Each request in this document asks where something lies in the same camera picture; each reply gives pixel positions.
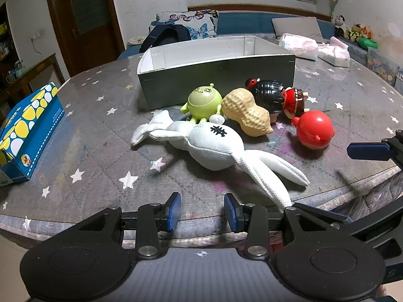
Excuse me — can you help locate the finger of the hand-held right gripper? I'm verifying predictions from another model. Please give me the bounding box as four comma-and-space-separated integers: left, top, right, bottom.
347, 132, 403, 163
294, 202, 403, 252

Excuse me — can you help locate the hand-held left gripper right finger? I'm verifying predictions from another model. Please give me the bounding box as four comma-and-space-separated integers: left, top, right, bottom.
224, 193, 328, 259

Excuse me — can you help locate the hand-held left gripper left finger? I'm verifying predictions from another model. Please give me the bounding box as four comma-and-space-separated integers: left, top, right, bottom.
77, 192, 182, 259

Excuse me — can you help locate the red round toy figure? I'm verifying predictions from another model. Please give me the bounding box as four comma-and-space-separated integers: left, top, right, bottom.
291, 110, 335, 149

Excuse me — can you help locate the white plush rabbit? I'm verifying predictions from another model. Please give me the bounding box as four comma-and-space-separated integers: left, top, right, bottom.
130, 109, 311, 210

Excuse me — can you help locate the tan peanut toy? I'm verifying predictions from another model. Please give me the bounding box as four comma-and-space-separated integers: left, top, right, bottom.
221, 89, 274, 137

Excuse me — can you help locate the black-haired doll figure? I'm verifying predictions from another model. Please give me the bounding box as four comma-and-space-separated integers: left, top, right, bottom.
246, 78, 311, 123

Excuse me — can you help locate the green round toy figure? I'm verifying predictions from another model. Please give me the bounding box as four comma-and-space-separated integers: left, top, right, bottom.
180, 83, 224, 124

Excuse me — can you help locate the grey cardboard box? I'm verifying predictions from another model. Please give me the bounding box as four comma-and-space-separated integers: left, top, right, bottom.
137, 35, 296, 112

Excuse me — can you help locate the cartoon print storage box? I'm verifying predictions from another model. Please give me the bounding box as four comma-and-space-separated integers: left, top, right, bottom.
367, 47, 403, 86

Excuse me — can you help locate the pink white wipes packet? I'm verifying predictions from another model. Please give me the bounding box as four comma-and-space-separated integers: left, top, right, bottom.
279, 33, 319, 60
318, 36, 351, 67

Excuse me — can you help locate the grey star-print table cover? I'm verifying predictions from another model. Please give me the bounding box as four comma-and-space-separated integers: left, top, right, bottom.
0, 55, 403, 249

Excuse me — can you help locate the yellow plush toy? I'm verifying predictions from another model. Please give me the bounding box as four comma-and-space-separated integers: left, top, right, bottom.
346, 23, 362, 43

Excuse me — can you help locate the panda plush toy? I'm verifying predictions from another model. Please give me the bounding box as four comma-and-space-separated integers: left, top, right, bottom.
334, 15, 350, 38

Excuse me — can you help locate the grey pillow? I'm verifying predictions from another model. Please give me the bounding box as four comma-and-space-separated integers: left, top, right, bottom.
271, 17, 325, 40

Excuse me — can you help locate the blue yellow tissue box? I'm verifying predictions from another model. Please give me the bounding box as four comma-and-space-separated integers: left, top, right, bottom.
0, 82, 65, 187

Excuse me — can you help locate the dark blue backpack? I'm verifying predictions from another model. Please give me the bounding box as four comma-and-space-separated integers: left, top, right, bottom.
139, 24, 192, 53

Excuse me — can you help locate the blue sofa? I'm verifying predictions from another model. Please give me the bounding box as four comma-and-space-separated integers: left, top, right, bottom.
118, 10, 370, 62

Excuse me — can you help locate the butterfly print pillow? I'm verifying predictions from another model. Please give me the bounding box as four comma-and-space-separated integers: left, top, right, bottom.
150, 10, 219, 40

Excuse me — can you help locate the brown wooden desk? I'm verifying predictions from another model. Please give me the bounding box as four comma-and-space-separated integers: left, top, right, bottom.
0, 53, 65, 114

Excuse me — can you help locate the brown wooden door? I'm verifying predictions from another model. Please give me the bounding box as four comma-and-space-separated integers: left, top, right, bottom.
44, 0, 125, 78

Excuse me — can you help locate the dark wooden shelf unit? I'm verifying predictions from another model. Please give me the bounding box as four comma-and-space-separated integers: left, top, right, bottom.
0, 2, 18, 60

